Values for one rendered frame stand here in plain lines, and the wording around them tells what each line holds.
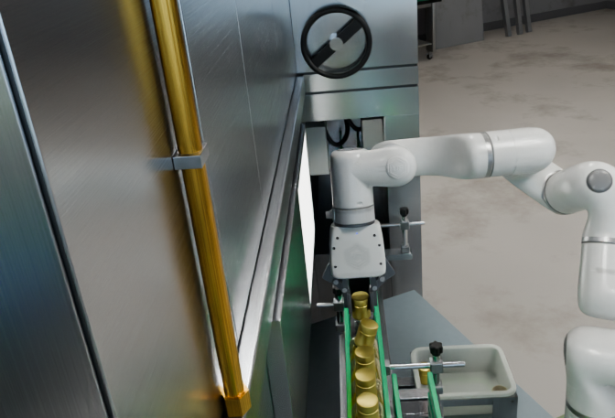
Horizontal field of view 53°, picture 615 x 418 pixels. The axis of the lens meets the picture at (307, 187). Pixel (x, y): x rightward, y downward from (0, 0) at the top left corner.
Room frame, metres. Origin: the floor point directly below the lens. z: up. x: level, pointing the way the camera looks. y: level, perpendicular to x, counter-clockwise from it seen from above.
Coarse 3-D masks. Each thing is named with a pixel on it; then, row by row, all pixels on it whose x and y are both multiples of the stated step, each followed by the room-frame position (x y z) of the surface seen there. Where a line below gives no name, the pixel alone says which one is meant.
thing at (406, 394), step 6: (402, 390) 1.05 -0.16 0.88; (408, 390) 1.05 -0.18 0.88; (414, 390) 1.04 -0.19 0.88; (420, 390) 1.04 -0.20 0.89; (426, 390) 1.04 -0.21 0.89; (402, 396) 1.03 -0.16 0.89; (408, 396) 1.03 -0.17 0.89; (414, 396) 1.02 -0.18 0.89; (420, 396) 1.02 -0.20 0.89; (426, 396) 1.02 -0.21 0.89; (438, 396) 1.02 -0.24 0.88
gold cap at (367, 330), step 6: (366, 318) 0.93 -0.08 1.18; (360, 324) 0.91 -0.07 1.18; (366, 324) 0.91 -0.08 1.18; (372, 324) 0.91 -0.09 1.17; (360, 330) 0.91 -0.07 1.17; (366, 330) 0.90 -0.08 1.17; (372, 330) 0.90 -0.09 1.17; (360, 336) 0.90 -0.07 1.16; (366, 336) 0.89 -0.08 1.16; (372, 336) 0.90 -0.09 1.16; (354, 342) 0.91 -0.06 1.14; (360, 342) 0.90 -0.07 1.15; (366, 342) 0.89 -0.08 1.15; (372, 342) 0.90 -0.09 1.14
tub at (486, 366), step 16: (416, 352) 1.22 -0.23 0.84; (448, 352) 1.22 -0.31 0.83; (464, 352) 1.22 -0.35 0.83; (480, 352) 1.21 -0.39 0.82; (496, 352) 1.20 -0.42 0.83; (448, 368) 1.22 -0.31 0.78; (464, 368) 1.21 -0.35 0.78; (480, 368) 1.21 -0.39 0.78; (496, 368) 1.19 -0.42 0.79; (416, 384) 1.11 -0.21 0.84; (448, 384) 1.17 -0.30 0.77; (464, 384) 1.17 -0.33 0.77; (480, 384) 1.16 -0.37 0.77; (496, 384) 1.16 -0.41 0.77; (512, 384) 1.08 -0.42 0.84
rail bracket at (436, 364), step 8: (432, 344) 1.04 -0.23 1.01; (440, 344) 1.04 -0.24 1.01; (432, 352) 1.03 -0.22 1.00; (440, 352) 1.03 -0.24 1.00; (384, 360) 1.05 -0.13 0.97; (432, 360) 1.03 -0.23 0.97; (440, 360) 1.03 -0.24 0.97; (392, 368) 1.04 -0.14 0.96; (400, 368) 1.04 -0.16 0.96; (408, 368) 1.03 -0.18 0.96; (416, 368) 1.03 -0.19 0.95; (424, 368) 1.03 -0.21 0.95; (432, 368) 1.02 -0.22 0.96; (440, 368) 1.02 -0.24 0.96; (440, 384) 1.03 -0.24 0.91; (440, 392) 1.02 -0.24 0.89
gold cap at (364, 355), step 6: (360, 348) 0.86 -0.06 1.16; (366, 348) 0.86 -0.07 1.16; (372, 348) 0.86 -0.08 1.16; (360, 354) 0.85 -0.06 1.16; (366, 354) 0.84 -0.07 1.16; (372, 354) 0.84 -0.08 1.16; (360, 360) 0.84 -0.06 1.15; (366, 360) 0.84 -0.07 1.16; (372, 360) 0.84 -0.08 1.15; (360, 366) 0.84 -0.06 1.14; (366, 366) 0.84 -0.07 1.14; (372, 366) 0.84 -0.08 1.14
